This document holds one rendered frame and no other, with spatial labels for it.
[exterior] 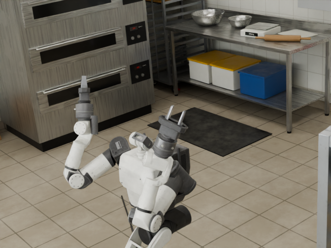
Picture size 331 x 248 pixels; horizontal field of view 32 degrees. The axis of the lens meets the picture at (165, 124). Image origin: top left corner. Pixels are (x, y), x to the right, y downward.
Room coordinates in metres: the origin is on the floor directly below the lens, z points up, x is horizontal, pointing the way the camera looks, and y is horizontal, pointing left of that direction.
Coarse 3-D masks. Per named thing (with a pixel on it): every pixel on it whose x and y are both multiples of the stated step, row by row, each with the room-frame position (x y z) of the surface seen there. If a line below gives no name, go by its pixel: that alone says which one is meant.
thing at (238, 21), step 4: (232, 16) 6.58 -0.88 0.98; (236, 16) 6.60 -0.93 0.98; (240, 16) 6.60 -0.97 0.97; (244, 16) 6.58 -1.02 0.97; (248, 16) 6.54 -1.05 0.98; (232, 20) 6.38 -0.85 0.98; (236, 20) 6.58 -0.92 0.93; (240, 20) 6.34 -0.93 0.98; (244, 20) 6.35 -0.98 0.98; (248, 20) 6.38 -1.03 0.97; (232, 24) 6.40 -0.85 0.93; (236, 24) 6.37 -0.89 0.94; (240, 24) 6.36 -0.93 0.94; (244, 24) 6.37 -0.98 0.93; (248, 24) 6.42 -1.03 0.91
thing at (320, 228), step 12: (324, 132) 1.34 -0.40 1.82; (324, 144) 1.32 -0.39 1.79; (324, 156) 1.32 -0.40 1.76; (324, 168) 1.32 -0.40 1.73; (324, 180) 1.32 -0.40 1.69; (324, 192) 1.32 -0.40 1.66; (324, 204) 1.32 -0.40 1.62; (324, 216) 1.32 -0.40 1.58; (324, 228) 1.32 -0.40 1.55; (324, 240) 1.32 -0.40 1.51
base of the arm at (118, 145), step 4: (120, 136) 2.72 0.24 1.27; (112, 140) 2.71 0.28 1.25; (116, 140) 2.70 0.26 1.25; (120, 140) 2.70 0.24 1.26; (124, 140) 2.69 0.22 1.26; (112, 144) 2.69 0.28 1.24; (116, 144) 2.68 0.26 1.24; (120, 144) 2.68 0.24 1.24; (124, 144) 2.67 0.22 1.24; (128, 144) 2.67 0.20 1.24; (112, 148) 2.67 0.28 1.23; (116, 148) 2.66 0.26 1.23; (120, 148) 2.66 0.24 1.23; (124, 148) 2.65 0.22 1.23; (128, 148) 2.65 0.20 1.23; (112, 152) 2.65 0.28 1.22; (116, 152) 2.64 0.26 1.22; (120, 152) 2.64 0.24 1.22; (124, 152) 2.64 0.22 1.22; (116, 156) 2.63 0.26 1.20; (116, 160) 2.65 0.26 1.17
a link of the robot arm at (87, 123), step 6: (78, 114) 2.67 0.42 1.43; (84, 114) 2.67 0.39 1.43; (90, 114) 2.68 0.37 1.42; (78, 120) 2.68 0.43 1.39; (84, 120) 2.67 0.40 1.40; (90, 120) 2.68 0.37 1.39; (96, 120) 2.67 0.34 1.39; (78, 126) 2.63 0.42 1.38; (84, 126) 2.62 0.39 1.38; (90, 126) 2.67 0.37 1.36; (96, 126) 2.66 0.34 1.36; (78, 132) 2.62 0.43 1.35; (84, 132) 2.61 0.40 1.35; (90, 132) 2.68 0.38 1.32; (96, 132) 2.64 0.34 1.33
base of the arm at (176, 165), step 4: (176, 160) 2.39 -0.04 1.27; (176, 164) 2.35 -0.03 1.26; (172, 168) 2.34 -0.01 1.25; (176, 168) 2.33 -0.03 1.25; (160, 172) 2.38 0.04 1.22; (172, 172) 2.32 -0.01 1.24; (196, 184) 2.36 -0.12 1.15; (192, 188) 2.33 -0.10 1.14; (188, 192) 2.33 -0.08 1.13; (176, 196) 2.35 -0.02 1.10; (180, 196) 2.34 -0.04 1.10
